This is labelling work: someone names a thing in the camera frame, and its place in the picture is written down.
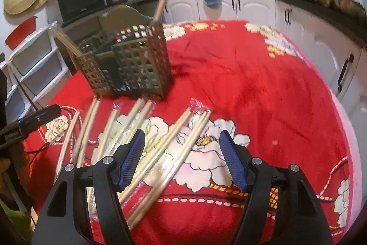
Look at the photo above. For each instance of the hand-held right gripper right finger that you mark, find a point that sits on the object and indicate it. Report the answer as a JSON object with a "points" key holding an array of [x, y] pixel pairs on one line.
{"points": [[232, 161]]}

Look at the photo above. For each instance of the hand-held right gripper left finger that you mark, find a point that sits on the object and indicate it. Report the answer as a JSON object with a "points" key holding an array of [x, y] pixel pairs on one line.
{"points": [[132, 160]]}

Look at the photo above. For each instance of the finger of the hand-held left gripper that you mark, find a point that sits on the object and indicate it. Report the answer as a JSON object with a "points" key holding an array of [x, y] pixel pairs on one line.
{"points": [[40, 118]]}

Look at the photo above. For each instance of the pile of chopsticks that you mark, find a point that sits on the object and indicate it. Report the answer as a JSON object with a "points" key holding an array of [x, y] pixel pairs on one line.
{"points": [[183, 118]]}

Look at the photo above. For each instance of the dark lattice utensil holder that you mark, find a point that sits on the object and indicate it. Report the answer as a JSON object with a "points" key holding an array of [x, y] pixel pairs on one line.
{"points": [[137, 61]]}

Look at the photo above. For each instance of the wooden spoon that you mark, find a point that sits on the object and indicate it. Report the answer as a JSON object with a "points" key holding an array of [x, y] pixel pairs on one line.
{"points": [[162, 4]]}

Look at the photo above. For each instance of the plastic drawer unit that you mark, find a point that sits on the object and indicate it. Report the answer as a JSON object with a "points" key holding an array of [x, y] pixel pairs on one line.
{"points": [[34, 52]]}

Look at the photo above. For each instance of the wrapped chopsticks bundle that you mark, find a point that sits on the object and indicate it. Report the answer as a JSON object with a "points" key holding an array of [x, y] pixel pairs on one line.
{"points": [[67, 42]]}

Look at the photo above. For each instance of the green cloth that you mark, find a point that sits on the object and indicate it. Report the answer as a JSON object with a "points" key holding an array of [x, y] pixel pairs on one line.
{"points": [[14, 222]]}

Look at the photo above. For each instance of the red floral blanket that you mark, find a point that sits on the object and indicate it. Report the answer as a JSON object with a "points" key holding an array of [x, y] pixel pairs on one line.
{"points": [[243, 75]]}

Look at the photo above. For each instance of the red plastic basin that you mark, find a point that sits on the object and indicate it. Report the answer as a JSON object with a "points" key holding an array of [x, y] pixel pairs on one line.
{"points": [[21, 31]]}

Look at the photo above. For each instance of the steel tray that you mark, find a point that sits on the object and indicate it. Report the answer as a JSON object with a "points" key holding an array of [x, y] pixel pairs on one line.
{"points": [[347, 4]]}

